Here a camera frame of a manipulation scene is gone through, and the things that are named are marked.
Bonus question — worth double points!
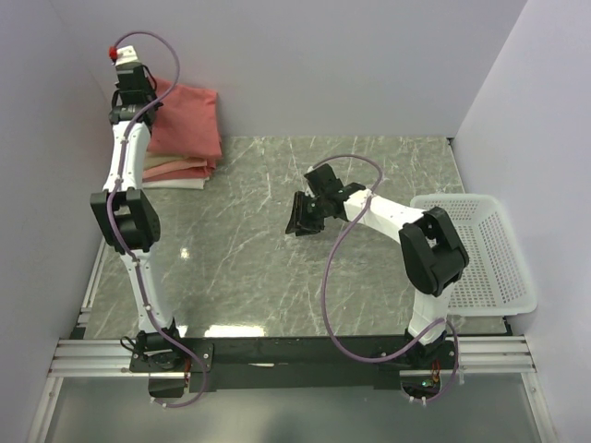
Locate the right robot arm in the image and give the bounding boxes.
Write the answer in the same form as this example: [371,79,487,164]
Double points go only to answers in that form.
[285,164,469,368]

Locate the folded tan t-shirt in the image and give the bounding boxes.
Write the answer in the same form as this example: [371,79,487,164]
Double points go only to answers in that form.
[144,152,207,170]

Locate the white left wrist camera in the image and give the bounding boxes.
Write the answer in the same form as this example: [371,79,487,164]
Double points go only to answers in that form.
[108,45,141,71]

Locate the aluminium frame rail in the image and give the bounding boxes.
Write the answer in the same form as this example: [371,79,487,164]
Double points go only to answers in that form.
[47,336,537,377]

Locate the red t-shirt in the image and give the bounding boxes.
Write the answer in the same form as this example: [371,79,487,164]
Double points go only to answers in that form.
[148,84,222,160]

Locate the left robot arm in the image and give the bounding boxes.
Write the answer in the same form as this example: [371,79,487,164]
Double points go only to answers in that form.
[90,61,185,373]

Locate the white plastic basket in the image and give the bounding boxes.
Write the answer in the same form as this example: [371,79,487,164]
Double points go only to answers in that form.
[411,194,537,317]

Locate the folded pink t-shirt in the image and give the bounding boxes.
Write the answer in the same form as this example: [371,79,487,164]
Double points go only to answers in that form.
[142,159,217,182]

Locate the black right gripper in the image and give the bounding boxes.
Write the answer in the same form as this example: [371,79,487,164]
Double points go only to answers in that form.
[284,191,328,237]

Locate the folded white t-shirt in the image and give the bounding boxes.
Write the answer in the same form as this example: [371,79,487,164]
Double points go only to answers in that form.
[142,178,208,190]

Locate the black base beam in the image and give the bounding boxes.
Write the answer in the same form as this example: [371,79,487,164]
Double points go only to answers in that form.
[129,335,457,399]

